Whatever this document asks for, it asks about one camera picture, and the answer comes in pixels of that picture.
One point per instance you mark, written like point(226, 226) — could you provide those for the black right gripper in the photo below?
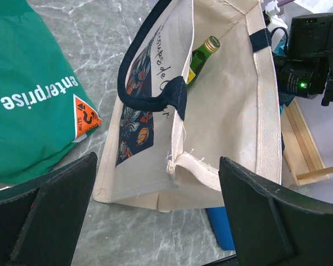
point(310, 51)

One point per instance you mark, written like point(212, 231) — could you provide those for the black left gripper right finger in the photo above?
point(271, 224)

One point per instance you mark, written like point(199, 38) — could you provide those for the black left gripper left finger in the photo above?
point(41, 219)

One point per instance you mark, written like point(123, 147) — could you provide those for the green glass bottle gold cap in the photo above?
point(199, 57)

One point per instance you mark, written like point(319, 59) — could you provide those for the beige canvas tote bag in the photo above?
point(165, 140)

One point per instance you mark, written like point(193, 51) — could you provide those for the blue folded t-shirt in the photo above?
point(220, 225)

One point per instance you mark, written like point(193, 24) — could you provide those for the turquoise hanging shirt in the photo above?
point(284, 99)

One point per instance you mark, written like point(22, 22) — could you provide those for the wooden clothes rack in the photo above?
point(300, 152)

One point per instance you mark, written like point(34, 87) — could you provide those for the green folded t-shirt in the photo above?
point(44, 110)

